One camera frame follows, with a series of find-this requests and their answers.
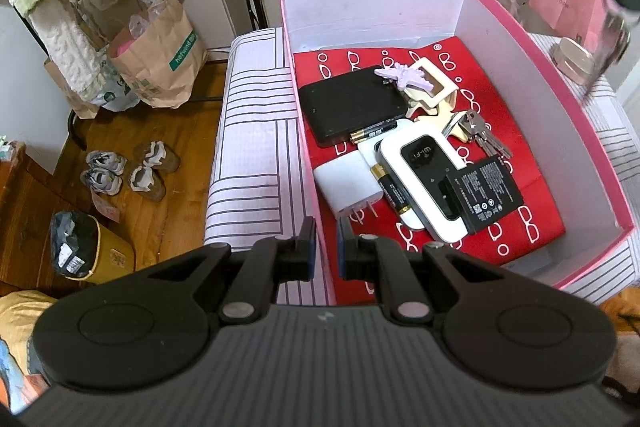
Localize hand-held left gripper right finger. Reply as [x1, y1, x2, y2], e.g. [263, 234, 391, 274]
[336, 218, 506, 325]

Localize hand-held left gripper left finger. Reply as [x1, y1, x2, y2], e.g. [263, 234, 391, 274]
[147, 216, 318, 325]

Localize white charger plug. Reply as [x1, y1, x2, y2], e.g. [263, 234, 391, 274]
[313, 152, 386, 219]

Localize black gold cylindrical battery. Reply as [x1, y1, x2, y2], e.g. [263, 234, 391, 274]
[350, 117, 401, 144]
[370, 163, 413, 215]

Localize white portable wifi router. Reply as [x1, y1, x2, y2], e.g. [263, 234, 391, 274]
[377, 129, 471, 244]
[357, 134, 431, 230]

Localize black rectangular power bank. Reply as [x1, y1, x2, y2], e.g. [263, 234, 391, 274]
[298, 66, 408, 146]

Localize black phone battery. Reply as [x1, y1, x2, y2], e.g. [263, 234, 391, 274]
[445, 155, 525, 235]

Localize yellow hair clip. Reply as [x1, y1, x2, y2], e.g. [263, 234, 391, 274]
[407, 99, 458, 132]

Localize bunch of keys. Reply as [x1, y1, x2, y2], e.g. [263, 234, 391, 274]
[442, 109, 513, 158]

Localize purple hair clip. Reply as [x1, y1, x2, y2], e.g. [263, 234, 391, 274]
[374, 62, 433, 92]

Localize cream frame keychain holder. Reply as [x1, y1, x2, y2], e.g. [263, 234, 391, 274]
[397, 57, 458, 118]

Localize pink cardboard box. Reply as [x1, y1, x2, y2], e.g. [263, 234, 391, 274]
[277, 0, 638, 308]

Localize rose metallic case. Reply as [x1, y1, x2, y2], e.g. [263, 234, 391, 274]
[550, 37, 601, 85]

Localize red glasses-print cloth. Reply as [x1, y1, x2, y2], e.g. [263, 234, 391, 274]
[292, 34, 566, 305]

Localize yellow trash bin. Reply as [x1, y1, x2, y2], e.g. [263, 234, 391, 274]
[80, 214, 136, 285]

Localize pink paper slip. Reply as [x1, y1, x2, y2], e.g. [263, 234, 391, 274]
[92, 196, 121, 223]

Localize large brown paper bag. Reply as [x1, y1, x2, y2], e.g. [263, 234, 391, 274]
[107, 0, 208, 108]

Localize white green plastic bag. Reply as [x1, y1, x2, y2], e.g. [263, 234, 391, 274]
[97, 74, 141, 112]

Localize black metal clothes rack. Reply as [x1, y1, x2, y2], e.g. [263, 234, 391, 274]
[66, 109, 88, 152]

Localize wooden cabinet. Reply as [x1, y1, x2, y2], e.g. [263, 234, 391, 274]
[0, 142, 58, 295]

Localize yellow cloth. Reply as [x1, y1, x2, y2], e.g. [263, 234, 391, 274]
[0, 289, 58, 343]

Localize light printed cloth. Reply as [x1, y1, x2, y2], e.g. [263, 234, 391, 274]
[0, 337, 51, 413]

